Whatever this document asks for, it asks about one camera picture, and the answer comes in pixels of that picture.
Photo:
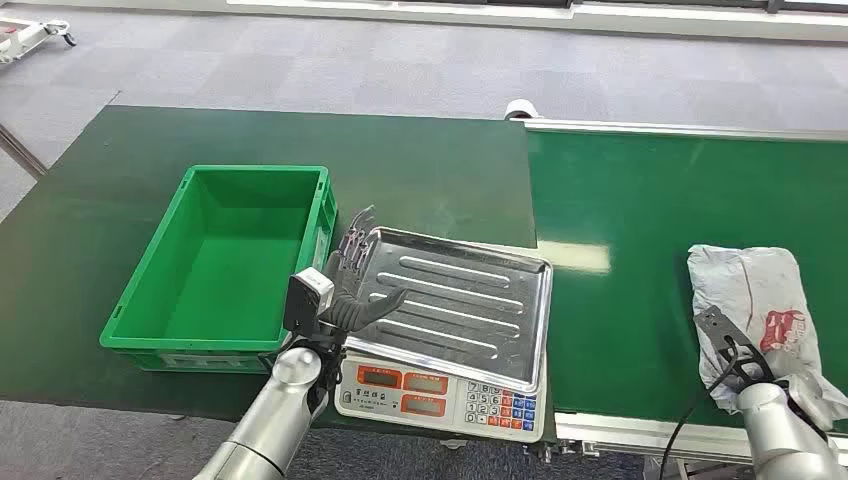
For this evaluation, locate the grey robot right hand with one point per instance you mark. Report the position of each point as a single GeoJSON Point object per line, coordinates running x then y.
{"type": "Point", "coordinates": [725, 334]}

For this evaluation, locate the green plastic crate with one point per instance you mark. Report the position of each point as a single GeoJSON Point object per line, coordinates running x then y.
{"type": "Point", "coordinates": [225, 278]}

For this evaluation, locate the white conveyor roller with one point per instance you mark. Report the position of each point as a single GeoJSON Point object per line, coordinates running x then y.
{"type": "Point", "coordinates": [522, 109]}

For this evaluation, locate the metal table leg bar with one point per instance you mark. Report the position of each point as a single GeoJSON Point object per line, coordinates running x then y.
{"type": "Point", "coordinates": [20, 151]}

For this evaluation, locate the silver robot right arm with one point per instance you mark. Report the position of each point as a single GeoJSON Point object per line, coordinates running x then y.
{"type": "Point", "coordinates": [785, 437]}

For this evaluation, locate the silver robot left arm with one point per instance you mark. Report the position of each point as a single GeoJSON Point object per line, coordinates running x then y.
{"type": "Point", "coordinates": [278, 417]}

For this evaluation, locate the white electronic scale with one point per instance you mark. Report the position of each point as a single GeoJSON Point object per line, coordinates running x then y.
{"type": "Point", "coordinates": [430, 401]}

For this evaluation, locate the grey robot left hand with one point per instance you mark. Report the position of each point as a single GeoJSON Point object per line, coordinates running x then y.
{"type": "Point", "coordinates": [351, 308]}

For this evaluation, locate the steel weighing tray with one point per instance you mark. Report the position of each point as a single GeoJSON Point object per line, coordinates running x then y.
{"type": "Point", "coordinates": [457, 305]}

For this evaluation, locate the grey plastic mail package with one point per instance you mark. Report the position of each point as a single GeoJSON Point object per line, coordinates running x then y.
{"type": "Point", "coordinates": [762, 285]}

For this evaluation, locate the green conveyor belt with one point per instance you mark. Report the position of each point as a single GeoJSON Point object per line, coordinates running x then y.
{"type": "Point", "coordinates": [649, 311]}

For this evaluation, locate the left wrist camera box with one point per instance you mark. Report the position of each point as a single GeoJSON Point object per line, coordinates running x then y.
{"type": "Point", "coordinates": [306, 298]}

